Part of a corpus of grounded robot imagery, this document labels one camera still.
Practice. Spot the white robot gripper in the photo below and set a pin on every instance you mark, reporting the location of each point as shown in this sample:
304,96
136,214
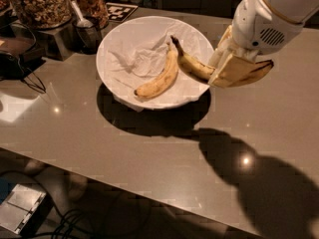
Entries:
260,24

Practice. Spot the yellow curved banana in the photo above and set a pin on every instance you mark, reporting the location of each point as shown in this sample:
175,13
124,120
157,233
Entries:
202,72

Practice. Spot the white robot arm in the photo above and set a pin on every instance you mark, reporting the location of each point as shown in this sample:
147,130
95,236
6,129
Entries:
296,11

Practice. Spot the spotted banana with sticker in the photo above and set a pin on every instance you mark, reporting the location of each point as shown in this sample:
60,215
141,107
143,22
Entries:
163,81

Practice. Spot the white bowl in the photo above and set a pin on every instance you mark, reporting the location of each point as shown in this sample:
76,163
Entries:
133,30

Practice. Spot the white paper towel liner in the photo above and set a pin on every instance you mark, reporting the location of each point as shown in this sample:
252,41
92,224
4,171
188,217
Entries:
143,60

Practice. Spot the black white fiducial marker card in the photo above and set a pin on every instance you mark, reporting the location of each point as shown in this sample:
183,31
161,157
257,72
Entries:
120,12

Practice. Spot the black cup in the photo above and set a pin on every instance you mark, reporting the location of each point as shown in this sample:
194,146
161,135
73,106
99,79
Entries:
88,39

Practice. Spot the small glass jar of nuts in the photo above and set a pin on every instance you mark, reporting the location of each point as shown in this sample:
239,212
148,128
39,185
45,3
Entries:
96,9

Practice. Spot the white plastic spoon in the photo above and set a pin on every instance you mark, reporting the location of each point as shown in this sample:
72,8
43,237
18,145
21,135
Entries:
81,20

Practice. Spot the metal stand block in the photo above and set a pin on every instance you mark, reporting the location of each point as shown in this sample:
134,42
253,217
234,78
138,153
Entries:
59,43

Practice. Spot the large glass jar of nuts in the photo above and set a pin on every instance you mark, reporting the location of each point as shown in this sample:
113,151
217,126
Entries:
42,14

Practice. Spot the grey metal box on floor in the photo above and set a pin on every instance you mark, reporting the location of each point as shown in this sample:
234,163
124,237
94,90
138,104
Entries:
19,208

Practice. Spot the black device with cables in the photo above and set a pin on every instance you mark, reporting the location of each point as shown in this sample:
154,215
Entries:
20,56

